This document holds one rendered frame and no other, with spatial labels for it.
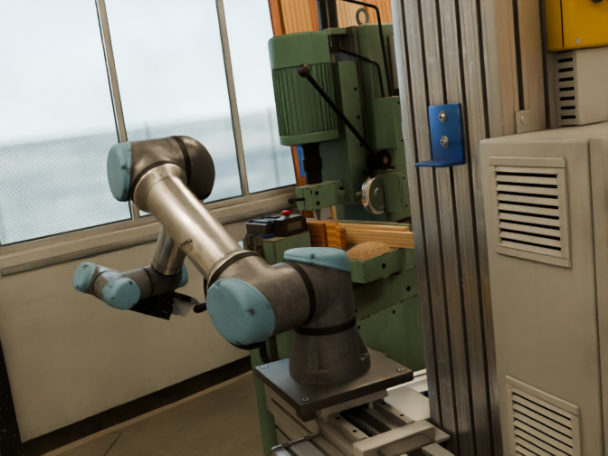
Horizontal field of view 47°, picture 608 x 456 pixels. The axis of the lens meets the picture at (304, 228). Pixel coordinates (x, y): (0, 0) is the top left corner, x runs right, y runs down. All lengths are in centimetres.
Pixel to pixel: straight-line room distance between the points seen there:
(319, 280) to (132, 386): 218
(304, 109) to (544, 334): 122
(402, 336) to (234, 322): 100
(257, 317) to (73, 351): 208
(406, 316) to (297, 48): 83
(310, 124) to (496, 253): 112
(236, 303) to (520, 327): 44
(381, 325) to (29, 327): 159
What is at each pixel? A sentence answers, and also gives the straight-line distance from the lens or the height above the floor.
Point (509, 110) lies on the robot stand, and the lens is 98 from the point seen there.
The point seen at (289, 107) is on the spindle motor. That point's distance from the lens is 199.
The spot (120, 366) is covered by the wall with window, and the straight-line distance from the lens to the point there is 325.
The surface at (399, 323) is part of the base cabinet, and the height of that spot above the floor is 65.
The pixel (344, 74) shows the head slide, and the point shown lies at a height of 138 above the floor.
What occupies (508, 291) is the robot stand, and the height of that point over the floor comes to 103.
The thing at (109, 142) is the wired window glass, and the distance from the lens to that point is 320.
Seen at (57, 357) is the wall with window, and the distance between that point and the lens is 312.
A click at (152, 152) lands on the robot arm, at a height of 125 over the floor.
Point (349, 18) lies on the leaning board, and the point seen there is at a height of 173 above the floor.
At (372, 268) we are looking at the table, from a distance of 179.
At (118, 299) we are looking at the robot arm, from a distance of 167.
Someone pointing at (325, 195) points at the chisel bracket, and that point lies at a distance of 205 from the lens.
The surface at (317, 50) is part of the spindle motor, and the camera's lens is 199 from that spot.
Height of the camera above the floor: 130
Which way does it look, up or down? 10 degrees down
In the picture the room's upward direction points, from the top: 7 degrees counter-clockwise
